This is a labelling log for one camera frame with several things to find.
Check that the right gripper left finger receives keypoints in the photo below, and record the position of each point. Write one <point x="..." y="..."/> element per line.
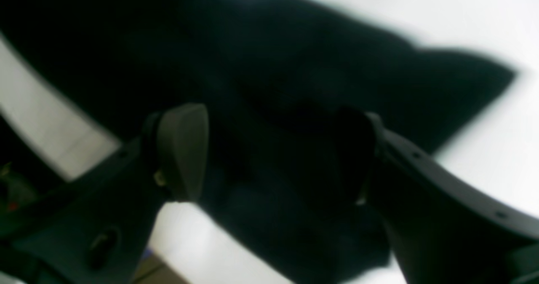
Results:
<point x="96" y="229"/>

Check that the power strip red light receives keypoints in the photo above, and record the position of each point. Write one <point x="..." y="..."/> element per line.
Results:
<point x="12" y="205"/>

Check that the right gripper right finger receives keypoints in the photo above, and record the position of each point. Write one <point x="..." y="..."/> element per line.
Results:
<point x="441" y="229"/>

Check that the black T-shirt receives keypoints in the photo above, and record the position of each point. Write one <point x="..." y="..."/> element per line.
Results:
<point x="272" y="73"/>

